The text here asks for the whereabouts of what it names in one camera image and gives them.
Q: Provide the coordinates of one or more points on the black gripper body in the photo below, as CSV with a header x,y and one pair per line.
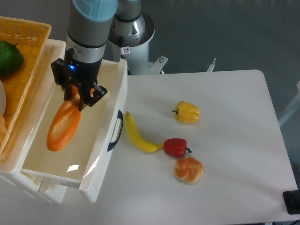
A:
x,y
79,74

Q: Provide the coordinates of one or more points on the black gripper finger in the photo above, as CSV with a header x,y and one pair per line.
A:
x,y
84,97
67,89

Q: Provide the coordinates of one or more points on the long orange bread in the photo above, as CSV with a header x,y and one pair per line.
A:
x,y
65,123

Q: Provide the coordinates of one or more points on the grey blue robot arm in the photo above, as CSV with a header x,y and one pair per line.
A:
x,y
88,31

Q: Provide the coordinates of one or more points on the upper white drawer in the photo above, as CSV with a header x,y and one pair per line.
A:
x,y
82,164

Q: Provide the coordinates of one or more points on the white drawer cabinet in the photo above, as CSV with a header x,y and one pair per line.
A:
x,y
21,157

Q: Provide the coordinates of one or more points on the knotted bread roll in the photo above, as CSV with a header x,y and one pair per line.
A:
x,y
188,170

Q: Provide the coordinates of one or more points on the orange woven basket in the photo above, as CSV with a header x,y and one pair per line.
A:
x,y
31,38

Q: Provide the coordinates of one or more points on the green bell pepper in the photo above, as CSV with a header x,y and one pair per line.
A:
x,y
10,58

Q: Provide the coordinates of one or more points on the white plate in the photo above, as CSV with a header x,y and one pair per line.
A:
x,y
2,99

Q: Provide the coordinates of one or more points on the yellow banana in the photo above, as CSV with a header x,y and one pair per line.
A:
x,y
137,140

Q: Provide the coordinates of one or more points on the yellow bell pepper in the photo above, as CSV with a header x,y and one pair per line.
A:
x,y
186,112

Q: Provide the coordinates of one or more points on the red bell pepper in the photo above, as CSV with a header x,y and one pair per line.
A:
x,y
176,147

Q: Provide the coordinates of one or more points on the black device at edge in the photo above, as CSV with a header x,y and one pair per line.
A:
x,y
292,201

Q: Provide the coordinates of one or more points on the black drawer handle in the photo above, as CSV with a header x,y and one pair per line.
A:
x,y
117,131

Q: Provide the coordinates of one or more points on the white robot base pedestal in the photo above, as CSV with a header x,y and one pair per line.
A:
x,y
130,41

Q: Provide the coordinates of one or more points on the white chair frame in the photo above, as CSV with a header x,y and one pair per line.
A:
x,y
291,108

